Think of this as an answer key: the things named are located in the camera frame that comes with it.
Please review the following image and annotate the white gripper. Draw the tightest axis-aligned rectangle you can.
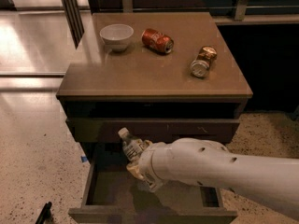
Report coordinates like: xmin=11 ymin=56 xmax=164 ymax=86
xmin=126 ymin=140 xmax=167 ymax=192

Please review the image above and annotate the clear plastic water bottle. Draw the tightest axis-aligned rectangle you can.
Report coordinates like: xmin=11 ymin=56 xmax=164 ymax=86
xmin=118 ymin=128 xmax=145 ymax=162

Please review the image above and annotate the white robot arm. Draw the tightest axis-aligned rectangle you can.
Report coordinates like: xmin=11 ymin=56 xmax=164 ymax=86
xmin=123 ymin=138 xmax=299 ymax=219

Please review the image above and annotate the open middle drawer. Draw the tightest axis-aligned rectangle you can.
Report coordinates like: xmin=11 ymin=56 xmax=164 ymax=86
xmin=69 ymin=150 xmax=237 ymax=224

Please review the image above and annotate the closed top drawer front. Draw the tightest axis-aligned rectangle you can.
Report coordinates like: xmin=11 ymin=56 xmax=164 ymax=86
xmin=66 ymin=118 xmax=239 ymax=144

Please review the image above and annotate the brown drawer cabinet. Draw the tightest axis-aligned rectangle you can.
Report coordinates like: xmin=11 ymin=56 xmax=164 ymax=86
xmin=57 ymin=12 xmax=252 ymax=157

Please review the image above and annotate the blue tape on floor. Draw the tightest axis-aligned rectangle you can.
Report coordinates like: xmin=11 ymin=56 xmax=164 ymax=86
xmin=81 ymin=156 xmax=88 ymax=162

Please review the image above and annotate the gold and silver can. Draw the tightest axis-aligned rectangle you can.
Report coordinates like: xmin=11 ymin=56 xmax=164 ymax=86
xmin=190 ymin=46 xmax=218 ymax=78

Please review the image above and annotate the black object on floor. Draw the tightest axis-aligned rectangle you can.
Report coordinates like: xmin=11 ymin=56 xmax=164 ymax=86
xmin=36 ymin=202 xmax=52 ymax=224

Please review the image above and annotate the red soda can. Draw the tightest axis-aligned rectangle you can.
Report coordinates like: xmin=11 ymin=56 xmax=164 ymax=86
xmin=141 ymin=28 xmax=174 ymax=54

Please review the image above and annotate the white bowl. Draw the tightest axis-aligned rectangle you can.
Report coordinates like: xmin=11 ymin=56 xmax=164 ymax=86
xmin=99 ymin=24 xmax=134 ymax=52

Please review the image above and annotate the metal door frame post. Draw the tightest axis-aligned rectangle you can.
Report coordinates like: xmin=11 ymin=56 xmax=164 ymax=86
xmin=61 ymin=0 xmax=84 ymax=48

